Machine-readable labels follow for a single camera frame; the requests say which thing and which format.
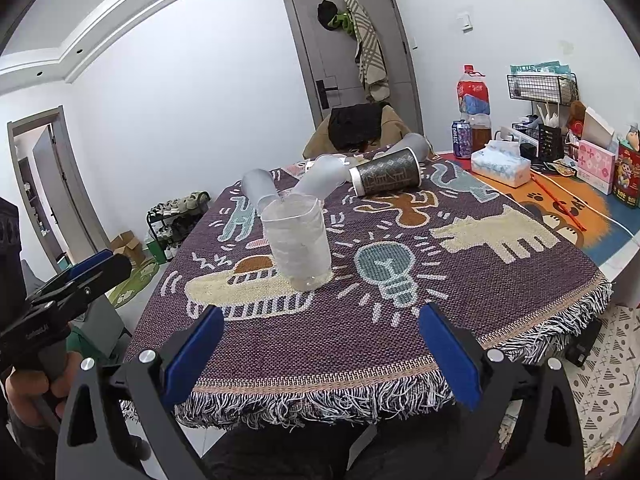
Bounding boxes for green plush toy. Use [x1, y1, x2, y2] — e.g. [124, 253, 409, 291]
[327, 10, 357, 37]

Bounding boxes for blue drink can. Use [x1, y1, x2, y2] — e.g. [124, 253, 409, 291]
[451, 120, 473, 159]

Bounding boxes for pink patterned box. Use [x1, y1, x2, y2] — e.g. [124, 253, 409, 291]
[577, 140, 616, 196]

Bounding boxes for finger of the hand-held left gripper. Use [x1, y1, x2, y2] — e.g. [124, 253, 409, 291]
[27, 254, 133, 322]
[30, 248, 115, 301]

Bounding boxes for orange stick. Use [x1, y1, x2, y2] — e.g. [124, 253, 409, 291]
[530, 170, 582, 217]

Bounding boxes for purple printed blanket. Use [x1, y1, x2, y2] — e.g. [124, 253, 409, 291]
[122, 147, 613, 431]

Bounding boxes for person's dark pants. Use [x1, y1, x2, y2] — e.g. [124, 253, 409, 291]
[190, 422, 506, 480]

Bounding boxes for black garment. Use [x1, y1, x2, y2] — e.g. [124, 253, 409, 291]
[327, 104, 383, 152]

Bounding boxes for white cable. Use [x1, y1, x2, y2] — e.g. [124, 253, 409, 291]
[530, 172, 640, 242]

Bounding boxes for black door lock handle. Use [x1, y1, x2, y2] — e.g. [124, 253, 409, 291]
[316, 79, 337, 110]

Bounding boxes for orange cat table mat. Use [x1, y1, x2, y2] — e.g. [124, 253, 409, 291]
[430, 152, 640, 263]

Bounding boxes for black box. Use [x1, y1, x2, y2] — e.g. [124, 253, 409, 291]
[565, 319, 604, 367]

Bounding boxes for grey stool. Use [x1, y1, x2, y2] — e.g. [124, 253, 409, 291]
[70, 290, 132, 361]

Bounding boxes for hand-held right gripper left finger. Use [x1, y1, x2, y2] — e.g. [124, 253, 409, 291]
[54, 304, 226, 480]

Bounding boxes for red soda bottle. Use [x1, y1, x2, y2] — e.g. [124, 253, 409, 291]
[456, 64, 492, 126]

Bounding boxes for black shoe rack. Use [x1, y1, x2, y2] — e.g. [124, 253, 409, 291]
[146, 191, 211, 264]

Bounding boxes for black wire basket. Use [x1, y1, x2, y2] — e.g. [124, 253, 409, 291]
[506, 72, 579, 107]

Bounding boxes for white cardboard box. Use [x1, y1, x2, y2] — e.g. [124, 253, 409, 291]
[580, 106, 617, 153]

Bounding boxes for white tissue box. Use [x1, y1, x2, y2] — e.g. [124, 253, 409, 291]
[471, 141, 532, 188]

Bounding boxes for red printed box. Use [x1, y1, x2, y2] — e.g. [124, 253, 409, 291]
[612, 141, 640, 209]

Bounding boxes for dark patterned paper cup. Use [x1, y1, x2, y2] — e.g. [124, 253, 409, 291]
[348, 147, 422, 196]

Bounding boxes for brown plush toy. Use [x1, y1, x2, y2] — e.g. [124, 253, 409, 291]
[567, 100, 589, 137]

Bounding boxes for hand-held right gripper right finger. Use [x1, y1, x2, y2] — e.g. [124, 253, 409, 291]
[418, 303, 587, 480]

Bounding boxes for clear plastic cup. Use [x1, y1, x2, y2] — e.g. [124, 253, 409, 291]
[260, 196, 334, 292]

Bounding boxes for plaid scarf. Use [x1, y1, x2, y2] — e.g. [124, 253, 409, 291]
[344, 0, 391, 103]

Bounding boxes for green floor rug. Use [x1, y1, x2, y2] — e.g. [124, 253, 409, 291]
[107, 257, 161, 307]

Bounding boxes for grey open door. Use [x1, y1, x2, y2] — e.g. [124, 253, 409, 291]
[7, 106, 108, 275]

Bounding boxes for brown cardboard box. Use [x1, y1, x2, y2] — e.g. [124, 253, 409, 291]
[110, 230, 144, 267]

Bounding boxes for person's left hand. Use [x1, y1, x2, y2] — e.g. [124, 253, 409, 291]
[5, 352, 83, 428]

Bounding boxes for black desk organizer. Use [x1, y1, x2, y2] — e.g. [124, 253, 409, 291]
[512, 122, 567, 162]

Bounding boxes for black hat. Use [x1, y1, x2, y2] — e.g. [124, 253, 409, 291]
[317, 0, 340, 30]

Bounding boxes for frosted plastic cup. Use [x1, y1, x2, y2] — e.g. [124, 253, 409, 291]
[392, 132, 434, 162]
[241, 168, 281, 213]
[292, 154, 353, 201]

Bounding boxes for white triangle patterned sheet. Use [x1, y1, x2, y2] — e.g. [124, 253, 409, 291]
[500, 304, 640, 480]

